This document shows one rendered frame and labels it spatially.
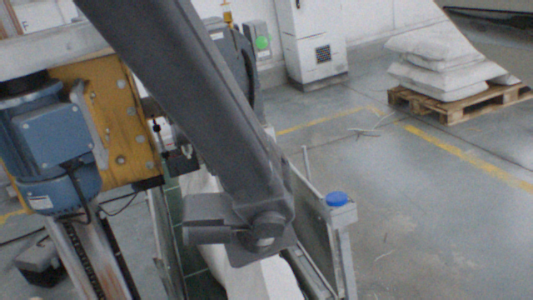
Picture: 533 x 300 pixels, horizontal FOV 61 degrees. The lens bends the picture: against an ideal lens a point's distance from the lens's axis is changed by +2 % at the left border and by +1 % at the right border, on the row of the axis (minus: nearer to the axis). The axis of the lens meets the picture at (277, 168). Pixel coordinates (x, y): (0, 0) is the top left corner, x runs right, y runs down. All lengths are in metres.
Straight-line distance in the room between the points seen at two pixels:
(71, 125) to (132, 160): 0.31
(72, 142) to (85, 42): 0.20
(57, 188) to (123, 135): 0.24
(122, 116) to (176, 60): 0.81
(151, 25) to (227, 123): 0.11
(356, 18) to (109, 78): 4.89
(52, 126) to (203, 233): 0.41
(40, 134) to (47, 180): 0.14
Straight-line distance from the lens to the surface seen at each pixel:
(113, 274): 1.37
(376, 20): 5.93
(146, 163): 1.16
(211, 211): 0.53
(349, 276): 1.37
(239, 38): 1.11
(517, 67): 0.79
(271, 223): 0.47
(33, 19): 3.86
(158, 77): 0.33
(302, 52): 4.89
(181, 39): 0.30
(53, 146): 0.87
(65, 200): 0.97
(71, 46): 0.94
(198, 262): 1.93
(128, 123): 1.13
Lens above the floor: 1.49
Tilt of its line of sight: 26 degrees down
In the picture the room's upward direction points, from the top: 12 degrees counter-clockwise
